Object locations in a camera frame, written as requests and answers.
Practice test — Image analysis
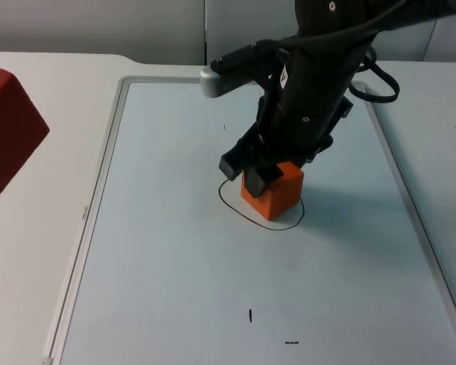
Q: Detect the orange cube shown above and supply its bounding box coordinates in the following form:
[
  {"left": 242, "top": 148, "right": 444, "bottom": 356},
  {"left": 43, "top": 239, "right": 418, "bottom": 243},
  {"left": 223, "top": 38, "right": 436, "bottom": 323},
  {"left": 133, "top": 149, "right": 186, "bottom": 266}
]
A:
[{"left": 240, "top": 160, "right": 304, "bottom": 221}]

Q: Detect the red cube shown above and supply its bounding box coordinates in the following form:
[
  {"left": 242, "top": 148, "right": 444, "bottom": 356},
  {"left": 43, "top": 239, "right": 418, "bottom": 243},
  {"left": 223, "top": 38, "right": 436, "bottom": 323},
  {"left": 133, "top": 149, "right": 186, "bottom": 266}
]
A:
[{"left": 0, "top": 62, "right": 51, "bottom": 199}]

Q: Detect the black cable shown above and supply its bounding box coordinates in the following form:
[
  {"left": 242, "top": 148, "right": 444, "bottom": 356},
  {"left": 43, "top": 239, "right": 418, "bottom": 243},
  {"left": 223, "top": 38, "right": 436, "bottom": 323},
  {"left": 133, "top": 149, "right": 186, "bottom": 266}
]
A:
[
  {"left": 275, "top": 3, "right": 456, "bottom": 49},
  {"left": 347, "top": 47, "right": 401, "bottom": 104}
]

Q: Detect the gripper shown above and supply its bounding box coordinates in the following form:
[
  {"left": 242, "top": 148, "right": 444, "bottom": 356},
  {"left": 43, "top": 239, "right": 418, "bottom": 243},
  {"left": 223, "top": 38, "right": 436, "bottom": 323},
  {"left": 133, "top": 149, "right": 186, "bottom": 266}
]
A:
[{"left": 219, "top": 89, "right": 353, "bottom": 199}]

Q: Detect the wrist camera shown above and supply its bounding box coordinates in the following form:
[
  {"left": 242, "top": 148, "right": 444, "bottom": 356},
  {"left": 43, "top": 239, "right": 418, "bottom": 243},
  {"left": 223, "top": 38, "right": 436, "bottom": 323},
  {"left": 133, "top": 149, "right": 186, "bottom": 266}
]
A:
[{"left": 198, "top": 40, "right": 290, "bottom": 100}]

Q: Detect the grey-framed whiteboard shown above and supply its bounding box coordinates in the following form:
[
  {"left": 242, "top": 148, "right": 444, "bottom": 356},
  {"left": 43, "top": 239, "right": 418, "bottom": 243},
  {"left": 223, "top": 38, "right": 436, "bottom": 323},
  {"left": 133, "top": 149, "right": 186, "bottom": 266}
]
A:
[{"left": 40, "top": 75, "right": 456, "bottom": 365}]

